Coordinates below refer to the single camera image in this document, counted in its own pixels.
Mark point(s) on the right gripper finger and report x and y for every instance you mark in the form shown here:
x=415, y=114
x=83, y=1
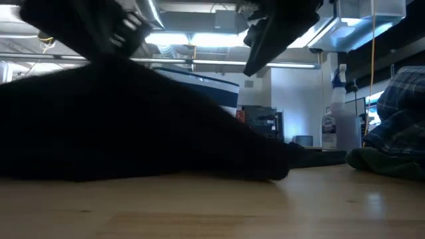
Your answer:
x=254, y=34
x=275, y=43

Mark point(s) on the black cloth garment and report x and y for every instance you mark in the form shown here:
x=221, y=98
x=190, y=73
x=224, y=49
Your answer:
x=116, y=126

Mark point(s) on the blue plaid shirt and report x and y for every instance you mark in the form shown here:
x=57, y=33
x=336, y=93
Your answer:
x=401, y=116

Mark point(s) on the dark green button shirt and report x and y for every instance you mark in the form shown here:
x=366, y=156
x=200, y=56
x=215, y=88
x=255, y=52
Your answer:
x=382, y=164

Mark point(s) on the navy white striped bin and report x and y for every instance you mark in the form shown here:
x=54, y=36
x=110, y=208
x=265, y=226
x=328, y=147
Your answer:
x=219, y=91

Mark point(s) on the grey round bin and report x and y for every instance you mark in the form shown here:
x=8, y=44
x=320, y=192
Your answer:
x=303, y=140

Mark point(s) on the fluorescent light strip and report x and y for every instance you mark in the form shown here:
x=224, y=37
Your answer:
x=292, y=65

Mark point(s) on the grey ceiling box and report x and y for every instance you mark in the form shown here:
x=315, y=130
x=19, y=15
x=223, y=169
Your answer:
x=225, y=20

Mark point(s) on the black storage shelf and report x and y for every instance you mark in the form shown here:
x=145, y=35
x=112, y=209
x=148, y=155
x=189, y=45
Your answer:
x=262, y=123

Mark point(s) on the clear spray bottle blue nozzle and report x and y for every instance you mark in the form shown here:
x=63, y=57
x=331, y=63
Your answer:
x=342, y=126

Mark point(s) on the silver ceiling duct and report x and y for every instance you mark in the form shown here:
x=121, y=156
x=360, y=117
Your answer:
x=156, y=16

